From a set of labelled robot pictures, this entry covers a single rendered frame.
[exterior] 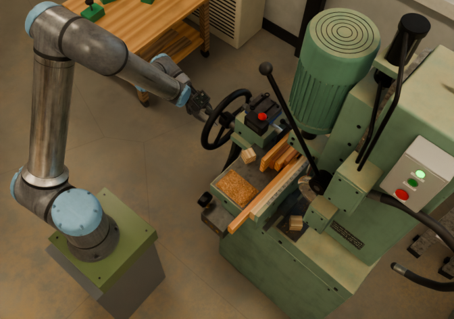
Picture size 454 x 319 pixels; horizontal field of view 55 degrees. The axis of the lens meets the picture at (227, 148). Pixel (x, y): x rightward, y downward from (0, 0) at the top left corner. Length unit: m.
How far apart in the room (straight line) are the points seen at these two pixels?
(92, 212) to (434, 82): 1.06
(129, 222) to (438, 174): 1.16
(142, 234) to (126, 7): 1.40
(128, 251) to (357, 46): 1.09
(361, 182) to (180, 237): 1.44
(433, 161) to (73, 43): 0.90
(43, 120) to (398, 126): 0.99
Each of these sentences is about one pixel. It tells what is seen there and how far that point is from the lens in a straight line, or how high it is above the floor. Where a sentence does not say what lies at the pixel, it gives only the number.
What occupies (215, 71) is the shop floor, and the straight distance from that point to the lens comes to 2.95.
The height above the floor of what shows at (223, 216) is 0.62.
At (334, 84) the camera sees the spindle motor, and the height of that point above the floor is 1.42.
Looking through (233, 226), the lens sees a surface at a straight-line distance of 1.37.
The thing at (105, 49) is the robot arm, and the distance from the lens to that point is 1.22.
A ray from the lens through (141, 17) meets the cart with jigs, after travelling 2.54.
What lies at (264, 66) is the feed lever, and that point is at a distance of 1.07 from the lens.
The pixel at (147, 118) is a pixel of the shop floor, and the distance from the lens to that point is 2.73.
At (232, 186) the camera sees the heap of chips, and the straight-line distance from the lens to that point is 1.44.
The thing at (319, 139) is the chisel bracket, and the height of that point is 1.07.
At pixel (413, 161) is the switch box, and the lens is 0.95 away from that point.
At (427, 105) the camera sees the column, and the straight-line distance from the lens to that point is 0.98.
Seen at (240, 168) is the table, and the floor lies 0.90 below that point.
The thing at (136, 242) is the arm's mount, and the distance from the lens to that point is 1.69.
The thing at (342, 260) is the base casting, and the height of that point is 0.80.
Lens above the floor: 2.22
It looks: 59 degrees down
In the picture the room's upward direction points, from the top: 4 degrees clockwise
